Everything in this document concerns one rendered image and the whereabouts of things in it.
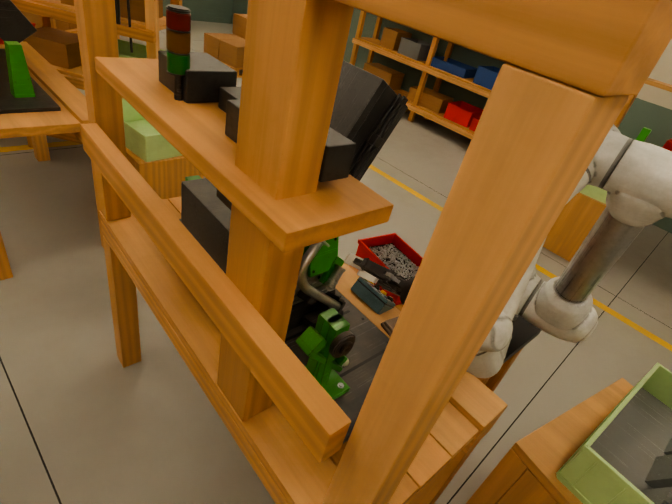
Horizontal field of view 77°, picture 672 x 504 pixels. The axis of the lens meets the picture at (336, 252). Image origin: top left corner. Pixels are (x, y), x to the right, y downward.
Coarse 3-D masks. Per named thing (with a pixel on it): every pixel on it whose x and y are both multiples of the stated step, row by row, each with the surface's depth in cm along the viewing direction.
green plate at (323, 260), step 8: (328, 240) 133; (336, 240) 135; (304, 248) 133; (328, 248) 134; (336, 248) 136; (320, 256) 133; (328, 256) 135; (336, 256) 138; (312, 264) 131; (320, 264) 134; (328, 264) 136; (312, 272) 132; (320, 272) 135
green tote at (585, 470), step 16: (656, 368) 150; (640, 384) 142; (656, 384) 154; (624, 400) 134; (608, 416) 140; (576, 464) 120; (592, 464) 116; (608, 464) 113; (560, 480) 125; (576, 480) 121; (592, 480) 117; (608, 480) 114; (624, 480) 110; (576, 496) 122; (592, 496) 118; (608, 496) 115; (624, 496) 112; (640, 496) 108
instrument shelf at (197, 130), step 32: (96, 64) 114; (128, 64) 114; (128, 96) 102; (160, 96) 100; (160, 128) 92; (192, 128) 89; (224, 128) 93; (192, 160) 84; (224, 160) 80; (224, 192) 77; (256, 192) 73; (320, 192) 78; (352, 192) 81; (256, 224) 71; (288, 224) 67; (320, 224) 69; (352, 224) 75
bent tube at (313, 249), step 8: (312, 248) 125; (320, 248) 127; (304, 256) 125; (312, 256) 125; (304, 264) 125; (304, 272) 126; (304, 280) 127; (304, 288) 128; (312, 288) 130; (312, 296) 132; (320, 296) 133; (328, 296) 137; (328, 304) 137; (336, 304) 139
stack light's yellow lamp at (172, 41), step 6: (168, 30) 91; (168, 36) 92; (174, 36) 91; (180, 36) 91; (186, 36) 92; (168, 42) 92; (174, 42) 92; (180, 42) 92; (186, 42) 93; (168, 48) 93; (174, 48) 92; (180, 48) 93; (186, 48) 93; (180, 54) 93; (186, 54) 94
